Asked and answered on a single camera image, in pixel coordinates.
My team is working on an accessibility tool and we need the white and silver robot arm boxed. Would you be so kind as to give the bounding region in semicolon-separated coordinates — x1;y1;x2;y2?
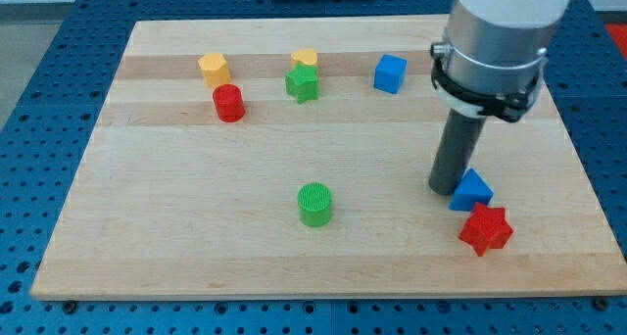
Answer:
430;0;570;122

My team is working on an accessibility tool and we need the yellow hexagon block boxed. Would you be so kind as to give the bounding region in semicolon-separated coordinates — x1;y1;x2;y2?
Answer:
198;53;231;88

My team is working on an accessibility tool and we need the light wooden board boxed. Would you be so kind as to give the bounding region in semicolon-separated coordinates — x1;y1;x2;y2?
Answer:
30;15;626;301

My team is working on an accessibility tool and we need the green cylinder block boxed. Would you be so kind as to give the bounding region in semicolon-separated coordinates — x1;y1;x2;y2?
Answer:
297;182;332;227

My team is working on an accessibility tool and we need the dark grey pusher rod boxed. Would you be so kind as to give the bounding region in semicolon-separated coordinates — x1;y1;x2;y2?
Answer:
428;110;486;195

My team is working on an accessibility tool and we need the green star block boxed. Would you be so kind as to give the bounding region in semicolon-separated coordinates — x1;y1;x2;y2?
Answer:
285;64;319;104

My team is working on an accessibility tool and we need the blue triangle block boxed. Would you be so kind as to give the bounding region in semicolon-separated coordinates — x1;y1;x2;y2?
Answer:
449;168;494;212

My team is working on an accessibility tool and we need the yellow heart block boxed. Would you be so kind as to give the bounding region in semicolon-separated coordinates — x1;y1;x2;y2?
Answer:
290;48;318;68

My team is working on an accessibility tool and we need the blue cube block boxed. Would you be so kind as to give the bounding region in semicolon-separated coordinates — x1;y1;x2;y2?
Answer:
373;55;408;94

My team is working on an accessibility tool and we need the red cylinder block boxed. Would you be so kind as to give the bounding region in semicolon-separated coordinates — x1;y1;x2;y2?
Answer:
213;83;246;122

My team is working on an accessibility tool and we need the black cable clamp ring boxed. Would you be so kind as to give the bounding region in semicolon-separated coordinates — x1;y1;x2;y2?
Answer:
430;41;542;124

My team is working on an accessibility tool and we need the red star block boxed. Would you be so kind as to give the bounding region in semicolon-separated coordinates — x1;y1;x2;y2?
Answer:
458;203;513;257

